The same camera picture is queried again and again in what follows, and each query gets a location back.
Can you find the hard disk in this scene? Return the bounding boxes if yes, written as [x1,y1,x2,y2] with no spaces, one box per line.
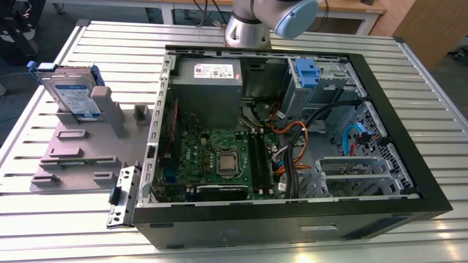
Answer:
[27,61,107,120]

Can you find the metal disk bay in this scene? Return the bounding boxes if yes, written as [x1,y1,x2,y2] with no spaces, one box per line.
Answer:
[314,156,407,198]

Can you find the black office chair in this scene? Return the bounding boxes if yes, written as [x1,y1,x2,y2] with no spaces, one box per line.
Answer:
[0,41,38,66]

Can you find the grey parts rack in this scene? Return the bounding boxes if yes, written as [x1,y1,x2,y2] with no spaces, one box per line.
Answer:
[28,86,154,194]

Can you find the green RAM stick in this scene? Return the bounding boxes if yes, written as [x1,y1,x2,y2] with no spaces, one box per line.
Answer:
[58,160,100,167]

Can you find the black case fan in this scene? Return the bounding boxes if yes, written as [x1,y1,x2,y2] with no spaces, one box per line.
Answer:
[160,94,180,162]

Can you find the grey power supply unit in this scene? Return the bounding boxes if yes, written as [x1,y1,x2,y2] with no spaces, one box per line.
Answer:
[170,58,246,131]

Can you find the green motherboard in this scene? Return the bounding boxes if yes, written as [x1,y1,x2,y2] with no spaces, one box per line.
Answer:
[155,128,290,202]

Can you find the CPU socket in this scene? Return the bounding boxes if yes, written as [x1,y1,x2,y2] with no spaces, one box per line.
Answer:
[214,147,246,179]

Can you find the silver CPU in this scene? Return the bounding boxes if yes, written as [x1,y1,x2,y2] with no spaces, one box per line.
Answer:
[218,155,239,172]

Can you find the blue plastic drive latch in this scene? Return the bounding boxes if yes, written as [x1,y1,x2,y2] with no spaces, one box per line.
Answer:
[296,59,320,88]

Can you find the black RAM slot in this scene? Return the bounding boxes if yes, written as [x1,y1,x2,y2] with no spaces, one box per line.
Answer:
[248,128,267,195]
[258,128,275,194]

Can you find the black graphics card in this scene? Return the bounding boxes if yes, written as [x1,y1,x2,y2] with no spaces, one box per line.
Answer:
[195,185,250,202]

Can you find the metal drive cage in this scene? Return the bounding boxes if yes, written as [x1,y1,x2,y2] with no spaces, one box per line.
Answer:
[282,57,367,118]

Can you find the black open PC case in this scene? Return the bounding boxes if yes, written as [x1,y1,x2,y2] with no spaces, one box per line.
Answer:
[106,45,455,250]

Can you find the wooden cabinet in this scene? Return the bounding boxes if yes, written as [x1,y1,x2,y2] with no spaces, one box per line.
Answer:
[371,0,468,72]

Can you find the blue floor cable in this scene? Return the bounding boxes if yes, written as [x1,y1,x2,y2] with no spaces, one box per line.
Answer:
[0,71,30,81]

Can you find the black hanging cable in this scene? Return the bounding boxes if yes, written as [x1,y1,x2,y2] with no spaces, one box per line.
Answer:
[192,0,228,28]
[314,0,331,31]

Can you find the metal card retention bracket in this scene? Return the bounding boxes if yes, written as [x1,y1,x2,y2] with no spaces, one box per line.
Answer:
[106,165,143,230]

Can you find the yellow wire bundle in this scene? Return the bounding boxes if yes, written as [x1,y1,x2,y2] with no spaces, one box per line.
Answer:
[238,113,264,129]

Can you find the orange wire bundle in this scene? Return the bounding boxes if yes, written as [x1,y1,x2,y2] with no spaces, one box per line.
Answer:
[270,102,312,176]

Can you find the wooden desk white frame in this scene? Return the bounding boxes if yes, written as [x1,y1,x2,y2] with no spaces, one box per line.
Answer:
[51,0,388,35]

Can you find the blue data wire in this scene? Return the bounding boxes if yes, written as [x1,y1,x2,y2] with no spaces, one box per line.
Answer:
[343,123,367,157]

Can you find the black power connector wire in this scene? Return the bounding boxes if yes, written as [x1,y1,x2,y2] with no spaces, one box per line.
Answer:
[356,133,388,150]

